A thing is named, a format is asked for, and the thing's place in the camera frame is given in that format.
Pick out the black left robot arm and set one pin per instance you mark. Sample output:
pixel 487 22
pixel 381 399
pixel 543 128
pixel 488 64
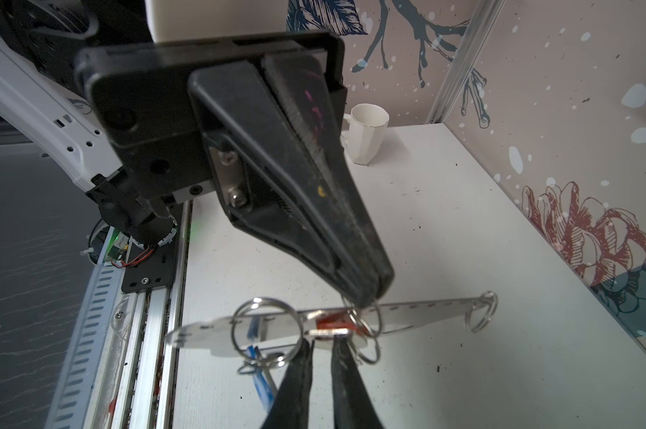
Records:
pixel 39 96

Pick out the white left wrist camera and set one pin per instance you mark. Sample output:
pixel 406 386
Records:
pixel 180 20

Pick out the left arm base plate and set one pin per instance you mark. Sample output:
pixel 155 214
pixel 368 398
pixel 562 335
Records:
pixel 160 269

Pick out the white ceramic mug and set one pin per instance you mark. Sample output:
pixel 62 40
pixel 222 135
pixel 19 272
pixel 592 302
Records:
pixel 367 125

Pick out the split keyring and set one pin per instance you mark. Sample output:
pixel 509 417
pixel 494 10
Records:
pixel 266 332
pixel 364 330
pixel 481 312

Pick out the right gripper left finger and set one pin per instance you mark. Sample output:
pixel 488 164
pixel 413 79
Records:
pixel 292 403

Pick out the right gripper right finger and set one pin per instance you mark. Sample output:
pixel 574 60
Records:
pixel 352 405

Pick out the blue capped key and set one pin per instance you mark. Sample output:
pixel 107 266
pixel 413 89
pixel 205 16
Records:
pixel 262 379

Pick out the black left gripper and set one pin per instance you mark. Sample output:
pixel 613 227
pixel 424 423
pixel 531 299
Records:
pixel 276 100

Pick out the red capped key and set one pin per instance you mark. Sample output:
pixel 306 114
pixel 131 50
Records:
pixel 331 327

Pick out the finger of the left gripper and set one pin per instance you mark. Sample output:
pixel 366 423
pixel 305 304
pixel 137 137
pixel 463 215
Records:
pixel 298 82

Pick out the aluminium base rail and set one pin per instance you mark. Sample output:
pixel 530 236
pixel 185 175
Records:
pixel 118 371

